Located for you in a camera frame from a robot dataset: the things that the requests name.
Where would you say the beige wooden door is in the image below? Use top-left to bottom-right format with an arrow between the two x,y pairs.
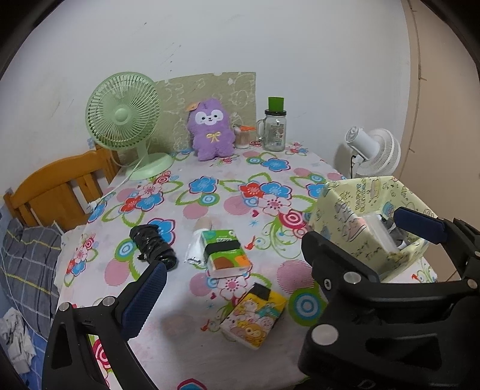
395,0 -> 480,282

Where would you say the green patterned board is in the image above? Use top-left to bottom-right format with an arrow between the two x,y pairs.
155,71 -> 257,152

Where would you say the black plastic bag roll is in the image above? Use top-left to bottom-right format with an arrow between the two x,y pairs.
129,224 -> 178,271

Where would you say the yellow paper-wrapped box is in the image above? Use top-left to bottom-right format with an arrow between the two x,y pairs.
308,175 -> 432,284

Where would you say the clear plastic packet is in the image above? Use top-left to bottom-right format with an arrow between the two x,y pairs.
350,212 -> 400,256

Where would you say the blue bed sheet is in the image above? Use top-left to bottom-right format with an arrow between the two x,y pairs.
0,300 -> 57,390

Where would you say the toothpick holder with orange lid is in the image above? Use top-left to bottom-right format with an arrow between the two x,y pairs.
233,124 -> 256,149

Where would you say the grey cloth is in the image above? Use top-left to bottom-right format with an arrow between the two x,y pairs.
379,214 -> 407,248

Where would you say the white standing fan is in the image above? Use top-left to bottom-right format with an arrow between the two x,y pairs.
344,126 -> 402,179

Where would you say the white crumpled cloth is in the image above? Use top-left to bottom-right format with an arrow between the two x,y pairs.
0,308 -> 36,374

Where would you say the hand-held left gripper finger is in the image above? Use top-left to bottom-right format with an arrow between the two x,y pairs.
42,260 -> 167,390

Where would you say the white fan power cable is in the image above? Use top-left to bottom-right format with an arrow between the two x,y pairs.
87,155 -> 147,212

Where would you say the green tissue packet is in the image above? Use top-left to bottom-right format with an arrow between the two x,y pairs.
200,229 -> 253,279

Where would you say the yellow cartoon tissue packet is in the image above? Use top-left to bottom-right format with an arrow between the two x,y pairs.
219,283 -> 289,350

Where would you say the purple plush toy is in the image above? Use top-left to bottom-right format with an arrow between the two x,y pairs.
187,98 -> 236,162

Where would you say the glass jar with green lid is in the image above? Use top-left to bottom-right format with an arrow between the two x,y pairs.
256,97 -> 287,152

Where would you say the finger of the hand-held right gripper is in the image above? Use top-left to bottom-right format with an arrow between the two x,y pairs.
301,230 -> 381,304
393,207 -> 480,278

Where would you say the green desk fan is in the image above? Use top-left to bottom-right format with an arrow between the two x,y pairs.
85,71 -> 174,181

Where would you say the plaid pillow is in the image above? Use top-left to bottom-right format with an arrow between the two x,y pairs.
0,217 -> 64,338

